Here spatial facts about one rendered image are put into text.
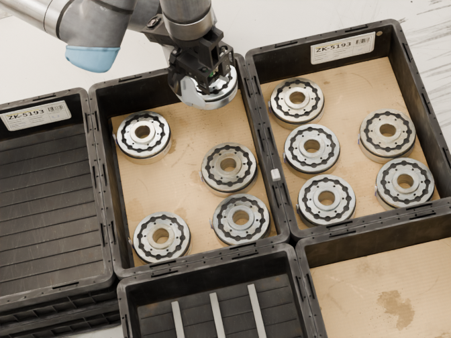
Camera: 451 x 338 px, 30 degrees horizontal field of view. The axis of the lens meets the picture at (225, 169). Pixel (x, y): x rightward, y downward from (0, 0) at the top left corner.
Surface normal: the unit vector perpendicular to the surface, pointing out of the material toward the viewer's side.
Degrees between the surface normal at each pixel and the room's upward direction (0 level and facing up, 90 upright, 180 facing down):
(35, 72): 0
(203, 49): 90
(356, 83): 0
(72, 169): 0
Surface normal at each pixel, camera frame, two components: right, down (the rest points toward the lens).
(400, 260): -0.09, -0.47
